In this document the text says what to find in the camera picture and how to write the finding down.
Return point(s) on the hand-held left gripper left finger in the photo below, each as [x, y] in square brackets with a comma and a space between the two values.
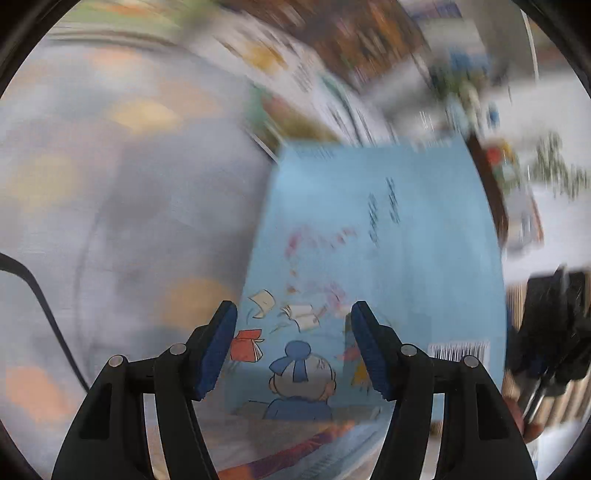
[217, 355]

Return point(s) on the light blue book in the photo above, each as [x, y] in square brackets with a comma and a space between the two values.
[392, 254]

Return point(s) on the grey fan-patterned cloth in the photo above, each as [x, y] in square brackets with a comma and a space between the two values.
[115, 184]

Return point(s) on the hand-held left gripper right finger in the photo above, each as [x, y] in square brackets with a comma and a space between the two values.
[369, 350]

